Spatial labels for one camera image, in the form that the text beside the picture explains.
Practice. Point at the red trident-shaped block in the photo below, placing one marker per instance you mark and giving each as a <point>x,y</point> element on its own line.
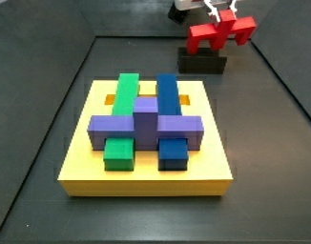
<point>240,27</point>

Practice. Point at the purple trident-shaped block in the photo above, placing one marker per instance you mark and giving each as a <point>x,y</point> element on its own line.
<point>144,121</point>

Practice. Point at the black angled bracket stand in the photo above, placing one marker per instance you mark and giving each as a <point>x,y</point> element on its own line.
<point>204,62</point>

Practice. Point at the yellow wooden base board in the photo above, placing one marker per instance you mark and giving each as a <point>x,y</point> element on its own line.
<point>206,176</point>

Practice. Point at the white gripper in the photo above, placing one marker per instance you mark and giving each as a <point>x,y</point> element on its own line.
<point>180,8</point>

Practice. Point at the blue rectangular bar block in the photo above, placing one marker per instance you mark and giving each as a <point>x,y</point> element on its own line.
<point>172,155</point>

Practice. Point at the green rectangular bar block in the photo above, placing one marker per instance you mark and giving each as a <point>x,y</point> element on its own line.
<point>117,155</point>

